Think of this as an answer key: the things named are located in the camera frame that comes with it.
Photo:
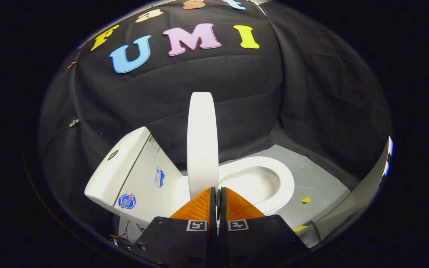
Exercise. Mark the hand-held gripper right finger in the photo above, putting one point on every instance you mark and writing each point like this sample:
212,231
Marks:
259,242

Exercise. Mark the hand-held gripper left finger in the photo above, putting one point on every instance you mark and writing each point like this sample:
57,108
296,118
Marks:
177,242

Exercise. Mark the white toilet lid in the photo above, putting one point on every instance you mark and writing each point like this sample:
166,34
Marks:
202,141

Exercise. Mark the white toilet seat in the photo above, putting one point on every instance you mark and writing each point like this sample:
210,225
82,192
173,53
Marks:
286,182

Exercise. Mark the white ceramic toilet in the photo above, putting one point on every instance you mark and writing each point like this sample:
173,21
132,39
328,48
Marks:
136,175

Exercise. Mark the yellow floor tape piece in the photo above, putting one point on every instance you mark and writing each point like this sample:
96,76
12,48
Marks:
305,200
300,228

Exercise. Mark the white panel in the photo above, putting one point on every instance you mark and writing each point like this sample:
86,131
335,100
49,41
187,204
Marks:
363,190

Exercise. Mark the black backdrop cloth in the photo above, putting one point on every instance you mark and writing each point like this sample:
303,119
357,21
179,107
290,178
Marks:
237,93

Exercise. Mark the metal cloth clip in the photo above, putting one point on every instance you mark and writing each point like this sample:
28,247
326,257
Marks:
74,123

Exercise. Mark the red cloth clip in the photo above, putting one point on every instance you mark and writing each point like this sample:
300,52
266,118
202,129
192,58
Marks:
72,64

